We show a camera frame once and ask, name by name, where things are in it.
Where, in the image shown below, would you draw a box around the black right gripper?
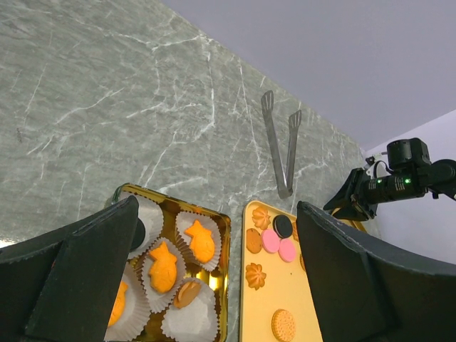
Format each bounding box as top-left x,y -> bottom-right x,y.
323,168 -> 377,222

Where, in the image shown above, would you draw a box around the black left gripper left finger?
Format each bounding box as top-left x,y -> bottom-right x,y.
1,196 -> 139,341

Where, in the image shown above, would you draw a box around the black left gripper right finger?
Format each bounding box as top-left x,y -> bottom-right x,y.
297,201 -> 455,341

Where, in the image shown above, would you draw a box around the orange fish cookie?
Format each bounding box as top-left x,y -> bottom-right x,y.
148,241 -> 177,294
185,219 -> 215,264
108,281 -> 129,327

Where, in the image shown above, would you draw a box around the metal serving tongs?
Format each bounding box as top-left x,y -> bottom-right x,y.
260,90 -> 303,200

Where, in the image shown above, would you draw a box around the black sandwich cookie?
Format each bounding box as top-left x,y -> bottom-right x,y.
130,219 -> 145,252
273,214 -> 293,239

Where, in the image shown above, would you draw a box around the swirl butter cookie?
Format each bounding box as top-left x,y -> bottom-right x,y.
173,281 -> 202,309

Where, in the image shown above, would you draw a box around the gold tin lid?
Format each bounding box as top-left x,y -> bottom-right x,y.
331,208 -> 367,233

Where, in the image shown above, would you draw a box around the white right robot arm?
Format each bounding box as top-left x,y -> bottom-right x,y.
323,138 -> 455,222

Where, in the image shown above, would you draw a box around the white paper cup liner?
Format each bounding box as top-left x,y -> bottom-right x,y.
128,195 -> 164,259
161,278 -> 218,341
104,263 -> 150,341
175,212 -> 222,271
140,238 -> 186,313

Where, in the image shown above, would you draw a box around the pink round cookie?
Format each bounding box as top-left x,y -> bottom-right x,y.
279,239 -> 296,263
261,229 -> 281,254

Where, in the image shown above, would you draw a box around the orange plastic tray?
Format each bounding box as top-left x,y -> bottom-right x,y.
239,201 -> 322,341

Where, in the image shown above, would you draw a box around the flower shaped cookie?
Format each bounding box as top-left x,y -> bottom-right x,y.
245,263 -> 266,291
252,206 -> 271,231

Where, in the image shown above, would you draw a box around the gold cookie tin box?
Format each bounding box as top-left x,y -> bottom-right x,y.
107,183 -> 231,341

